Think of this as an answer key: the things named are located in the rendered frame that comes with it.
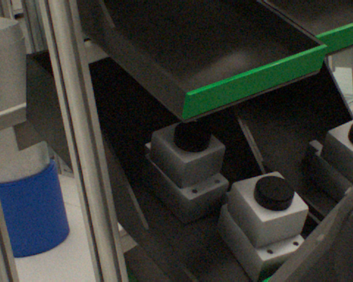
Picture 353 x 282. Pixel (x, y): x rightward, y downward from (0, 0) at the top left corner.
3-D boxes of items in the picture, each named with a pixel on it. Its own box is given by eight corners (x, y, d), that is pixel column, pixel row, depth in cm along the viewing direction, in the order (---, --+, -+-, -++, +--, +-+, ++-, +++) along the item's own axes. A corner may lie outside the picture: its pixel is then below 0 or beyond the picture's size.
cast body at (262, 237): (301, 271, 60) (323, 208, 55) (255, 287, 58) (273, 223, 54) (247, 201, 65) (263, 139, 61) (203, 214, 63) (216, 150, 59)
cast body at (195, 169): (224, 207, 64) (239, 145, 60) (184, 226, 62) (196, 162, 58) (165, 151, 69) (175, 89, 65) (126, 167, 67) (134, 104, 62)
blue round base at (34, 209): (85, 230, 150) (71, 161, 145) (23, 265, 140) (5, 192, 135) (38, 215, 161) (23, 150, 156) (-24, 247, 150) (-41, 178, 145)
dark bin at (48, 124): (334, 260, 62) (359, 195, 57) (214, 330, 55) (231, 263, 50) (138, 83, 78) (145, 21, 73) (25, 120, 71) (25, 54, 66)
